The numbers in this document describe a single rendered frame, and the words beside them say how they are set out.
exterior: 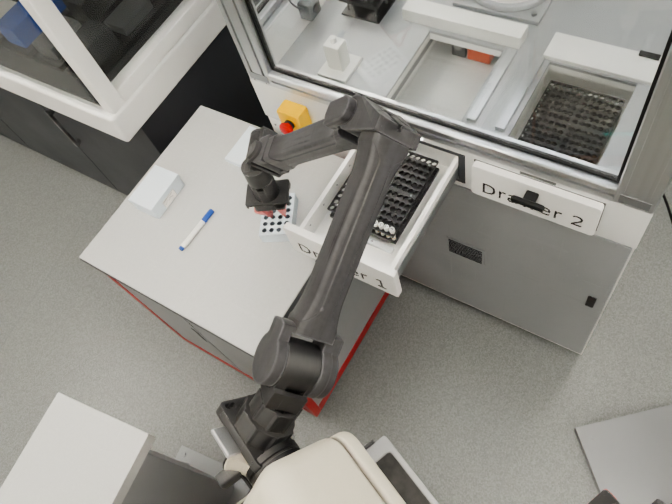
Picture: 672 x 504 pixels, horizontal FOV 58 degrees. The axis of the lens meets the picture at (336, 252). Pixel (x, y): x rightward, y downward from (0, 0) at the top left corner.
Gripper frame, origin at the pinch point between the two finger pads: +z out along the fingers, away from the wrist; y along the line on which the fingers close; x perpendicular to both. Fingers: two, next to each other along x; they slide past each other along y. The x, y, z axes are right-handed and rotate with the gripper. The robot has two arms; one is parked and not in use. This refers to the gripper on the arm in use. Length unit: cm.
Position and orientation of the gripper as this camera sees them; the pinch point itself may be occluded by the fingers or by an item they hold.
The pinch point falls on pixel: (278, 213)
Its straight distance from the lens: 148.0
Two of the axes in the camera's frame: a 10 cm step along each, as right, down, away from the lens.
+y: -9.8, 0.7, 1.7
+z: 1.9, 4.7, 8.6
